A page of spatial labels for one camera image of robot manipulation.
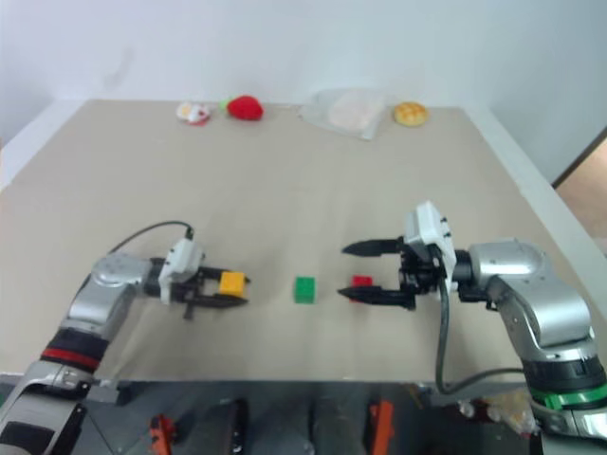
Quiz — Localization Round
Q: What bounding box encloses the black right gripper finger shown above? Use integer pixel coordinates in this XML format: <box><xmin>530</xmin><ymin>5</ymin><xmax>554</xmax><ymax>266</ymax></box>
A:
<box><xmin>336</xmin><ymin>284</ymin><xmax>405</xmax><ymax>305</ymax></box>
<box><xmin>341</xmin><ymin>237</ymin><xmax>406</xmax><ymax>259</ymax></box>

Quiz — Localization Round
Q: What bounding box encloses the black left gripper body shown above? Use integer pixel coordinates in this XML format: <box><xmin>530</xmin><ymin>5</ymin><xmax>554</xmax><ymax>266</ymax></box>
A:
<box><xmin>181</xmin><ymin>265</ymin><xmax>223</xmax><ymax>321</ymax></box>

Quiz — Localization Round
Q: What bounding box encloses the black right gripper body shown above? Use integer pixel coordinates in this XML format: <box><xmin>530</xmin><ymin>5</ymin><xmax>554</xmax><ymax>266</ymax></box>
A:
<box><xmin>396</xmin><ymin>242</ymin><xmax>445</xmax><ymax>313</ymax></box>

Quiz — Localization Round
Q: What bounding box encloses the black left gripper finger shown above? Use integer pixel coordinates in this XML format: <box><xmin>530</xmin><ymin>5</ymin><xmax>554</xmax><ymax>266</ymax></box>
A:
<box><xmin>204</xmin><ymin>266</ymin><xmax>253</xmax><ymax>286</ymax></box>
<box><xmin>196</xmin><ymin>293</ymin><xmax>250</xmax><ymax>310</ymax></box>

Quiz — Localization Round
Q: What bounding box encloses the yellow cube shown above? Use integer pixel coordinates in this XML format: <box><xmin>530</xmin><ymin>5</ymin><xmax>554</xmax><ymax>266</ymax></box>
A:
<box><xmin>218</xmin><ymin>271</ymin><xmax>247</xmax><ymax>300</ymax></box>

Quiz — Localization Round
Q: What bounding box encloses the red cube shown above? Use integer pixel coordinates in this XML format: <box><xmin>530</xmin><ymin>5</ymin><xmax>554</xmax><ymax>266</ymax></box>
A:
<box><xmin>350</xmin><ymin>275</ymin><xmax>375</xmax><ymax>303</ymax></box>

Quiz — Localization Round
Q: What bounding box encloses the green cube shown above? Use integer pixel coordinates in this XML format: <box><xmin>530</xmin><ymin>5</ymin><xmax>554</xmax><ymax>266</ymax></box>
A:
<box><xmin>293</xmin><ymin>276</ymin><xmax>317</xmax><ymax>305</ymax></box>

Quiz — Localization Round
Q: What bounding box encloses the orange clamp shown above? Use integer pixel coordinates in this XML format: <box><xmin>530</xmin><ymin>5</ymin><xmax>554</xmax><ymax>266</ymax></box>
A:
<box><xmin>148</xmin><ymin>413</ymin><xmax>175</xmax><ymax>455</ymax></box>
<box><xmin>368</xmin><ymin>399</ymin><xmax>395</xmax><ymax>455</ymax></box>

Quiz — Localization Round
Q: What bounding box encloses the clear plastic bag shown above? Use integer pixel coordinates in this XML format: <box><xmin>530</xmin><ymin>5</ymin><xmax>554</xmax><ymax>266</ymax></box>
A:
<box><xmin>297</xmin><ymin>87</ymin><xmax>397</xmax><ymax>142</ymax></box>

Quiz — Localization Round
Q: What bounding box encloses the golden bread bun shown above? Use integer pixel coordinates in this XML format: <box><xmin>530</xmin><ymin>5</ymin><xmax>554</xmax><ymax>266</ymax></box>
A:
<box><xmin>393</xmin><ymin>101</ymin><xmax>431</xmax><ymax>129</ymax></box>

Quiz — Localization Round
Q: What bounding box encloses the clear snack bag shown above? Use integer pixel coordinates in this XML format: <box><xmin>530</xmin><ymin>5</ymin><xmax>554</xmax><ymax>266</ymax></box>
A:
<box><xmin>456</xmin><ymin>387</ymin><xmax>540</xmax><ymax>435</ymax></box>

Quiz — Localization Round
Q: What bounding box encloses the small white red toy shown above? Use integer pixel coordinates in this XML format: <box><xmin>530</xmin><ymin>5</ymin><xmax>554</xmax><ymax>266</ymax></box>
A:
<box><xmin>175</xmin><ymin>100</ymin><xmax>212</xmax><ymax>127</ymax></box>

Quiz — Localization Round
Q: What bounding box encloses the red plush strawberry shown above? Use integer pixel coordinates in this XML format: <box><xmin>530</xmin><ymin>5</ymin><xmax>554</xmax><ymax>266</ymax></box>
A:
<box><xmin>219</xmin><ymin>94</ymin><xmax>266</xmax><ymax>120</ymax></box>

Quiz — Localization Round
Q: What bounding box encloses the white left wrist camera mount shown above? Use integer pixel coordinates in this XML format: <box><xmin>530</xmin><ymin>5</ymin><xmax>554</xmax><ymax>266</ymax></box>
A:
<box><xmin>157</xmin><ymin>237</ymin><xmax>206</xmax><ymax>306</ymax></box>

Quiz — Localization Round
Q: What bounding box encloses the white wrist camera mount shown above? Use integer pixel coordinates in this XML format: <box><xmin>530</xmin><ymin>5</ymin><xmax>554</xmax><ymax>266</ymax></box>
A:
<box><xmin>157</xmin><ymin>237</ymin><xmax>206</xmax><ymax>306</ymax></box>
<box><xmin>403</xmin><ymin>200</ymin><xmax>459</xmax><ymax>293</ymax></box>

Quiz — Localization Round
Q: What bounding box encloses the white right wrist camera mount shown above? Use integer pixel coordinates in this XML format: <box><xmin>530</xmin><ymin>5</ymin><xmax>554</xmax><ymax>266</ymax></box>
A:
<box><xmin>403</xmin><ymin>200</ymin><xmax>459</xmax><ymax>293</ymax></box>

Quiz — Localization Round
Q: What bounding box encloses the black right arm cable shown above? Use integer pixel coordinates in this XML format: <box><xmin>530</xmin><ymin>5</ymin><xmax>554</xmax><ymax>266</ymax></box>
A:
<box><xmin>433</xmin><ymin>246</ymin><xmax>525</xmax><ymax>395</ymax></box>

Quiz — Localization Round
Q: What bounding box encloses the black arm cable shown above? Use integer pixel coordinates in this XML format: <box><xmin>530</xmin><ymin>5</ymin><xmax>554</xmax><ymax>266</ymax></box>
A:
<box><xmin>433</xmin><ymin>246</ymin><xmax>525</xmax><ymax>395</ymax></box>
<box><xmin>107</xmin><ymin>219</ymin><xmax>196</xmax><ymax>256</ymax></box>

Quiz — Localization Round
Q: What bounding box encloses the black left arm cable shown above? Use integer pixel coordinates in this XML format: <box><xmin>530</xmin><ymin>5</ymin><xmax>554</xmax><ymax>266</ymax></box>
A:
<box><xmin>107</xmin><ymin>219</ymin><xmax>196</xmax><ymax>256</ymax></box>

